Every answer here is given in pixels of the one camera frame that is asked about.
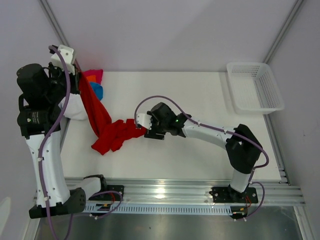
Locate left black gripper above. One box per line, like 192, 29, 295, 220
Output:
45, 61, 82, 103

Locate red t shirt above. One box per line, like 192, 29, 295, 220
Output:
78, 71, 147, 155

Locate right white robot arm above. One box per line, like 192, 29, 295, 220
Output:
136, 102, 263, 202

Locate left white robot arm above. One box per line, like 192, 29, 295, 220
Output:
16, 63, 109, 219

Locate white t shirt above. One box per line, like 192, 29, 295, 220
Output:
63, 93, 88, 121

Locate orange t shirt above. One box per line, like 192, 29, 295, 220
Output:
86, 75, 97, 83

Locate blue t shirt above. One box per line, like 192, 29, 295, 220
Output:
89, 82, 104, 101

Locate pink t shirt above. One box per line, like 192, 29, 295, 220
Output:
83, 69, 104, 84

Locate white plastic basket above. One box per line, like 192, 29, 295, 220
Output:
226, 62, 285, 115

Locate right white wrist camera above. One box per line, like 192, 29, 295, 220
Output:
135, 113, 152, 130

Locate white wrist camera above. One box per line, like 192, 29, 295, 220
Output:
135, 113, 152, 130
50, 44, 76, 75

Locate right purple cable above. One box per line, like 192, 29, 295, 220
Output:
134, 94, 270, 222

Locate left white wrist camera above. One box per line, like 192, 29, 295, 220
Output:
50, 44, 76, 75

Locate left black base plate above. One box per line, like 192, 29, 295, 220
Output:
89, 185, 125, 202

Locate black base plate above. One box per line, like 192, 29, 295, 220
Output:
89, 185, 125, 202
209, 186, 259, 204

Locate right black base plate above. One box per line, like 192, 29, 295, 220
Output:
209, 186, 259, 204

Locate white slotted cable duct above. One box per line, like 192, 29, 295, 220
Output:
83, 203, 232, 216

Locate aluminium mounting rail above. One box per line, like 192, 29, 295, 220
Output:
33, 177, 306, 206

